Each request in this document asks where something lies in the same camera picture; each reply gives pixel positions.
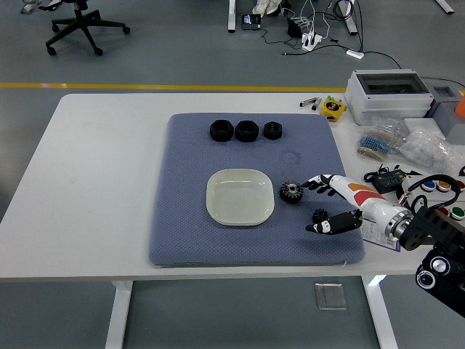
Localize red green button box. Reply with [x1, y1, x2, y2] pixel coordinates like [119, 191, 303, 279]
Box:
[434, 201, 465, 223]

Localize black office chair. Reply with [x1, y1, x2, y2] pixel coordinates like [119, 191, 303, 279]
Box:
[46, 0, 131, 56]

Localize yellow tape measure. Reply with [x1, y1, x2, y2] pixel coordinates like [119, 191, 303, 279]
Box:
[320, 100, 348, 123]

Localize grey plastic housing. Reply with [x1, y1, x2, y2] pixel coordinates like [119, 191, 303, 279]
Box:
[423, 78, 465, 145]

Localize white power strip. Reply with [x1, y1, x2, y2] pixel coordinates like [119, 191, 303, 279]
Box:
[301, 31, 324, 52]

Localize blue-grey quilted mat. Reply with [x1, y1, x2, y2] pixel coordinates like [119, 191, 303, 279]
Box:
[147, 112, 366, 268]

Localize bag of blue resistors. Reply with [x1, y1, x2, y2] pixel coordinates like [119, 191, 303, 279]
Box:
[356, 121, 404, 163]

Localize white flat box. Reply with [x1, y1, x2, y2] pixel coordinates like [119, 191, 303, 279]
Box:
[403, 116, 447, 141]

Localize large black gear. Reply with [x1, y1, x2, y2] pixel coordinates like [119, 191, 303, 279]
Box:
[278, 180, 305, 205]

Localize white table leg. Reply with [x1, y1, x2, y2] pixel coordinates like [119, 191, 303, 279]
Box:
[361, 275, 400, 349]
[105, 280, 134, 349]

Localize silver metal bracket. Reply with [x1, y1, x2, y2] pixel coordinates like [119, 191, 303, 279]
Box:
[20, 0, 62, 15]

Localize black silver metal clips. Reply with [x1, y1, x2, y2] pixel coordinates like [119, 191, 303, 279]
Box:
[299, 97, 323, 111]

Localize white square dish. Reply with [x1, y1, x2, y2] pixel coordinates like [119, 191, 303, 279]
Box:
[206, 168, 275, 227]

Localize blue yellow red button box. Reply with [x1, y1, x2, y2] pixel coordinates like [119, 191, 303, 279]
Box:
[401, 174, 465, 204]

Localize metal floor hatch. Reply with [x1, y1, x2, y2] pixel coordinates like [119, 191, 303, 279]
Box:
[314, 282, 347, 311]

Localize white shoes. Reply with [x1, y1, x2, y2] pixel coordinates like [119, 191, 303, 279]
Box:
[252, 0, 283, 16]

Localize black power adapter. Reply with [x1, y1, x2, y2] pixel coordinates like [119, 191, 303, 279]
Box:
[364, 165, 408, 196]

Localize grey electrical enclosure box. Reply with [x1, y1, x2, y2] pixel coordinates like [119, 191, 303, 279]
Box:
[344, 68, 435, 127]

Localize purple-edged label card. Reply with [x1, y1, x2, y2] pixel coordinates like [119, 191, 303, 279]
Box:
[361, 217, 403, 254]

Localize small black hex nut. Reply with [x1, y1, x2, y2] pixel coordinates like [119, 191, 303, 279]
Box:
[263, 121, 283, 140]

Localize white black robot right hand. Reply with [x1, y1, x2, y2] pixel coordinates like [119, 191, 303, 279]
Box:
[304, 173, 403, 236]

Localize black charger box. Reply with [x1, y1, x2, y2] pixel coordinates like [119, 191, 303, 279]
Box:
[286, 17, 304, 38]

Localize black desk phone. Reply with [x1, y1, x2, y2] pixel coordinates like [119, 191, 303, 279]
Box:
[240, 13, 262, 31]

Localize large black hex nut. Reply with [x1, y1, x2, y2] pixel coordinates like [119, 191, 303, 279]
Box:
[234, 119, 260, 143]
[209, 119, 235, 143]

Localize clear bag of small parts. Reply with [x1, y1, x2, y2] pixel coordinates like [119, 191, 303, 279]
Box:
[397, 127, 465, 175]

